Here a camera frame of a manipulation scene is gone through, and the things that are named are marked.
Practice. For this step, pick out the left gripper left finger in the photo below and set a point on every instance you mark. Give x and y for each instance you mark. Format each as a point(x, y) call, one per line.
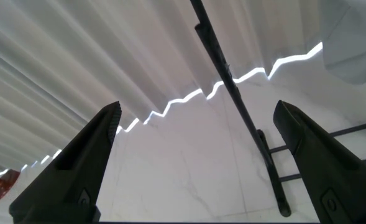
point(74, 177)

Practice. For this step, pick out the red round stand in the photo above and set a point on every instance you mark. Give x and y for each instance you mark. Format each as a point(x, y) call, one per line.
point(5, 186)

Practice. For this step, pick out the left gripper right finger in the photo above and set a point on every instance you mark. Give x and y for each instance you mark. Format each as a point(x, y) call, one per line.
point(335, 174)

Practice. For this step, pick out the pale grey shorts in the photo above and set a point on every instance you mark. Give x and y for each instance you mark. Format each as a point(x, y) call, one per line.
point(350, 40)

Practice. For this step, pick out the black clothes rack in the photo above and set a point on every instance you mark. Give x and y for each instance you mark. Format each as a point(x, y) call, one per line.
point(220, 59)

